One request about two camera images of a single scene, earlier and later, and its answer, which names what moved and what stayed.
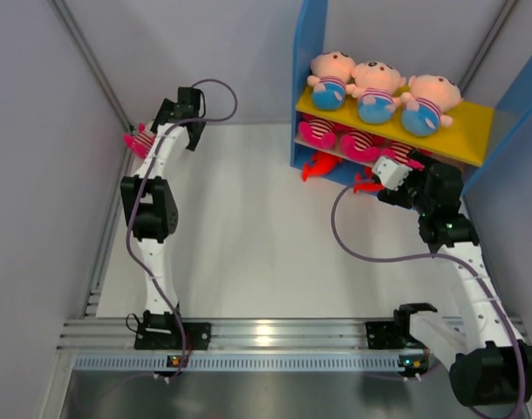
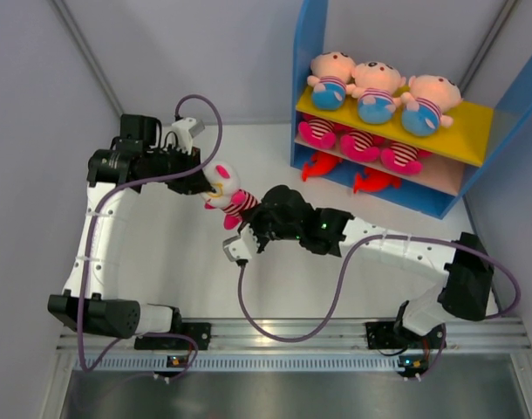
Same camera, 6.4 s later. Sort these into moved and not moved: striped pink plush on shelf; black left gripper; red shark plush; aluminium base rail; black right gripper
Moved: black right gripper; black left gripper
Not moved: aluminium base rail; striped pink plush on shelf; red shark plush
